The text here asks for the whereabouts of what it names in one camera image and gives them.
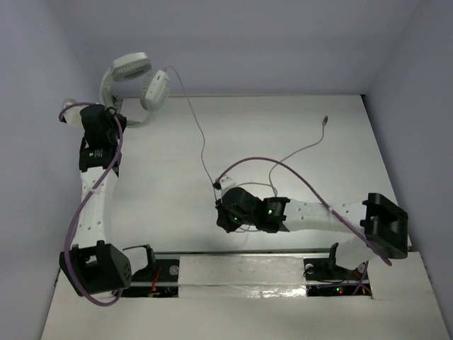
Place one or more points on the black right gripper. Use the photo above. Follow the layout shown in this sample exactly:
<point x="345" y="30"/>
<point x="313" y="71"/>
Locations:
<point x="223" y="219"/>

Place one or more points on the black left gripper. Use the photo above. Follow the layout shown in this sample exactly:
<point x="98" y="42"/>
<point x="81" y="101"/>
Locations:
<point x="115" y="115"/>

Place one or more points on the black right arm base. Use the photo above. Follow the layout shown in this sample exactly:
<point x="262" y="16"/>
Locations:
<point x="324" y="278"/>

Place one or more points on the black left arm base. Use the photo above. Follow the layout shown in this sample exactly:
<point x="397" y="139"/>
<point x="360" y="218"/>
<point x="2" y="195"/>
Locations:
<point x="153" y="275"/>

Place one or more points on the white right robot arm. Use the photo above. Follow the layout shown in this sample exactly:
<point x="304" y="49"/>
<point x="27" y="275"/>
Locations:
<point x="378" y="226"/>

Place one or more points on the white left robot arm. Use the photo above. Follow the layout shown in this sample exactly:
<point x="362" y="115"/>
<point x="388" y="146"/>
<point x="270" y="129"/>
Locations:
<point x="89" y="260"/>

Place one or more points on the silver foil covered panel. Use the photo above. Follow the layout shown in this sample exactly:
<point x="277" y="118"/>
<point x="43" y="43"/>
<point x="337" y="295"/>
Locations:
<point x="227" y="276"/>

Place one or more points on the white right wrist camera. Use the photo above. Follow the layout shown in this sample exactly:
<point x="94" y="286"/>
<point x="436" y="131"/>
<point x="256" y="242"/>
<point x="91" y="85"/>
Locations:
<point x="224" y="184"/>

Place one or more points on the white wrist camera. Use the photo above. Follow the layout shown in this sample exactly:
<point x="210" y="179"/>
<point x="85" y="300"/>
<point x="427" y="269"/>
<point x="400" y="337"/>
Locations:
<point x="70" y="113"/>
<point x="224" y="184"/>

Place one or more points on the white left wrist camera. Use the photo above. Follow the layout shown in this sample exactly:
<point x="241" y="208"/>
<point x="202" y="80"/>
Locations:
<point x="70" y="113"/>

